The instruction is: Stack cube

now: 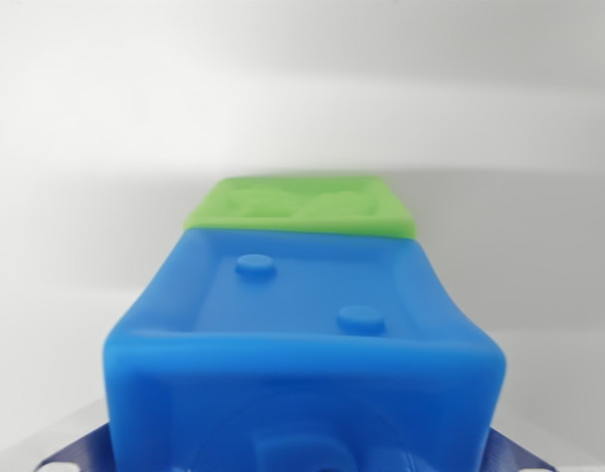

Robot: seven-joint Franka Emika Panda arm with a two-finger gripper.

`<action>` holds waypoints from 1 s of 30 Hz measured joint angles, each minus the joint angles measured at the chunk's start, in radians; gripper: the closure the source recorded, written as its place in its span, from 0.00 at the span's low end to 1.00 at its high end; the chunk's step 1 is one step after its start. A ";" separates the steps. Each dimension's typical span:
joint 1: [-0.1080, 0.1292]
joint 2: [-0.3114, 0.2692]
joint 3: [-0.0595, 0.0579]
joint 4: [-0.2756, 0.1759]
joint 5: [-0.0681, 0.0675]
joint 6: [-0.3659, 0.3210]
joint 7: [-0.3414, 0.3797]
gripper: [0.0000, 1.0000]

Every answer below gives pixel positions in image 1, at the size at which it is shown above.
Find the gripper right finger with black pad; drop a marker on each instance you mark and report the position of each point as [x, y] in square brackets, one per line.
[513, 454]

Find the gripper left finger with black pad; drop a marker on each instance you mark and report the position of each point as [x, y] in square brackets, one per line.
[85, 452]

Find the blue cube with number two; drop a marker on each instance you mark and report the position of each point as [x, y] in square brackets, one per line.
[302, 373]

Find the green cube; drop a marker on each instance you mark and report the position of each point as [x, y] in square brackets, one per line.
[302, 206]

